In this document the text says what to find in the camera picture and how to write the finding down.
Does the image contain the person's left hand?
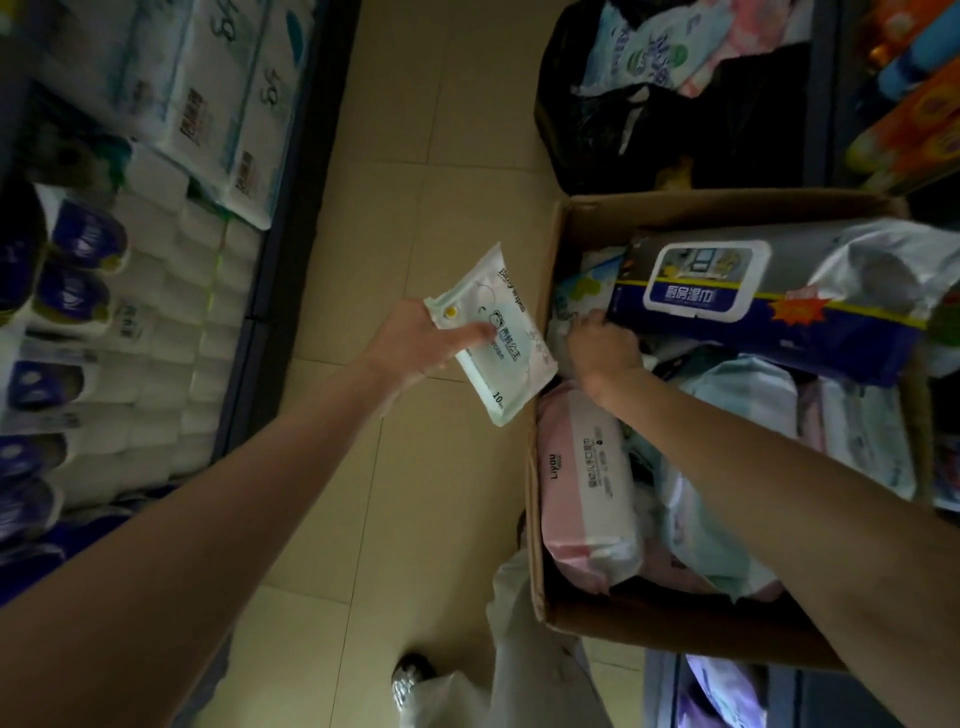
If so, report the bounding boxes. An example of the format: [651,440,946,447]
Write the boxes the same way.
[372,297,501,393]

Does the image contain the person's right hand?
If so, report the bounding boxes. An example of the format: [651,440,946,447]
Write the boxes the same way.
[566,310,646,399]

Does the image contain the small white wipes packet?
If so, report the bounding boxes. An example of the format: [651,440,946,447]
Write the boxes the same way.
[423,241,561,429]

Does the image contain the person's right forearm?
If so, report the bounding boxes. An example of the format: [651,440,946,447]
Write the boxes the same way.
[583,365,960,728]

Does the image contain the person's left forearm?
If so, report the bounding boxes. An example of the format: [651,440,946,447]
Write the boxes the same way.
[0,357,423,728]

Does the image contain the small blue yellow packet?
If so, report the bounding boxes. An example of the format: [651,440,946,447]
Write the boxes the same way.
[551,253,628,325]

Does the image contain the pink white wipes pack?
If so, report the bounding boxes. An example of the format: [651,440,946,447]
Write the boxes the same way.
[535,381,648,598]

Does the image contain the pale teal wipes pack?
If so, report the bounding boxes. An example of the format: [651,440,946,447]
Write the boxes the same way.
[654,355,799,603]

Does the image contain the large grey blue wipes pack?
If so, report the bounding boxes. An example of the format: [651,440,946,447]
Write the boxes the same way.
[606,220,931,389]

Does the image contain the brown cardboard box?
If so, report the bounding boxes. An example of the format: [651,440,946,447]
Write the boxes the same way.
[523,187,936,673]

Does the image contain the black plastic bag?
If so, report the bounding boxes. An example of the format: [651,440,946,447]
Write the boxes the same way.
[533,0,814,198]

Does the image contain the dark shelf unit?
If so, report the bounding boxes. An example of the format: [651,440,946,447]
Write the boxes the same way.
[0,0,363,728]

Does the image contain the large white tissue pack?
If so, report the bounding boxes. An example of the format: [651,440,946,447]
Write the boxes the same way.
[123,0,260,192]
[217,0,316,232]

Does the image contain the pile of colourful wipes packets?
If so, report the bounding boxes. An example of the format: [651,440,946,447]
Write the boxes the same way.
[576,0,814,100]

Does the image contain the stack of white paper rolls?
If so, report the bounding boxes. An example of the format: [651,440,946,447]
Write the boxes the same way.
[45,142,264,519]

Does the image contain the person's white trousers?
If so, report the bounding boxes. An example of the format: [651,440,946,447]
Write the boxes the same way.
[403,549,651,728]

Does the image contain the person's grey shoe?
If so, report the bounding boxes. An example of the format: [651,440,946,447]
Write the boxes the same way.
[390,651,441,728]

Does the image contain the purple white packet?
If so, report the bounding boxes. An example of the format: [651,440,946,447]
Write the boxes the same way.
[673,654,769,728]

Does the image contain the row of orange packages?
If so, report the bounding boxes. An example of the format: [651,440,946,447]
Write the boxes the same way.
[843,0,960,198]

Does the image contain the row of purple tissue packs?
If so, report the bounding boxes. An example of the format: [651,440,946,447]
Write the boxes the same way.
[0,180,132,601]

